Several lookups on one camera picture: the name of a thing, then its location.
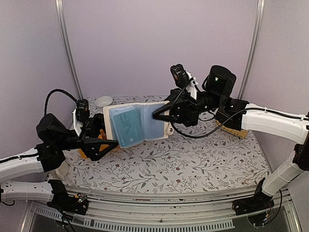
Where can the white ceramic bowl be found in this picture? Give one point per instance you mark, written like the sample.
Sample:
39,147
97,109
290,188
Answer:
103,101

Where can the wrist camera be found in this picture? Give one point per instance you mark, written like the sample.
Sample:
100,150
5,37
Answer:
184,79
81,115

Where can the front aluminium rail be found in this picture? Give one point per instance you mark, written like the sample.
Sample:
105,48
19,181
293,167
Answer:
183,212

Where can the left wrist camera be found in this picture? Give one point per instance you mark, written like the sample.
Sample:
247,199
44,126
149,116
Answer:
81,115

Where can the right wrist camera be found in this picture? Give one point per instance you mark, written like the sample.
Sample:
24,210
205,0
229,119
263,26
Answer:
184,79

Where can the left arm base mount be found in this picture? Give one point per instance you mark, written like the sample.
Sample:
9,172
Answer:
77,204

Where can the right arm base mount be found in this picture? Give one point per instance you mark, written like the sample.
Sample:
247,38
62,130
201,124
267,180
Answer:
252,204

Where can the right aluminium frame post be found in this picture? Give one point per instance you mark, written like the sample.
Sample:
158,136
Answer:
253,47

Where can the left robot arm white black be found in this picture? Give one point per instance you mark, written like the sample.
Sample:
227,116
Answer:
43,158

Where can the woven bamboo tray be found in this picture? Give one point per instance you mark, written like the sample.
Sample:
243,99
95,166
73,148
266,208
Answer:
239,133

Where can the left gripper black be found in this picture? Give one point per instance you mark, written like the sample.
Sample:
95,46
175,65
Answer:
89,140

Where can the aluminium frame post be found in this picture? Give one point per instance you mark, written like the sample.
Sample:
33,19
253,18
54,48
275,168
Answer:
253,47
68,52

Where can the beige card holder wallet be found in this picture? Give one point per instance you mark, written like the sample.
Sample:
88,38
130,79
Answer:
152,129

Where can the yellow middle storage bin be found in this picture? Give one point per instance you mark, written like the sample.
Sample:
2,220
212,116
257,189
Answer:
105,147

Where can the left aluminium frame post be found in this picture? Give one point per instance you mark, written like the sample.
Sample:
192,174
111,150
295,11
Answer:
68,52

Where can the teal VIP credit card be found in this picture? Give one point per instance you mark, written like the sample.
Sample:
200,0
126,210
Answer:
127,127

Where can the yellow left storage bin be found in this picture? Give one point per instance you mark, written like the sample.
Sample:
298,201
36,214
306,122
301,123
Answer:
82,154

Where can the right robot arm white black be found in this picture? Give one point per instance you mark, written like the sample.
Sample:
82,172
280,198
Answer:
215,96

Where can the yellow storage bin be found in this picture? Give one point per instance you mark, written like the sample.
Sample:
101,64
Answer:
105,147
82,154

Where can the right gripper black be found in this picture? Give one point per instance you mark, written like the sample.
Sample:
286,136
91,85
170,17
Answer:
185,108

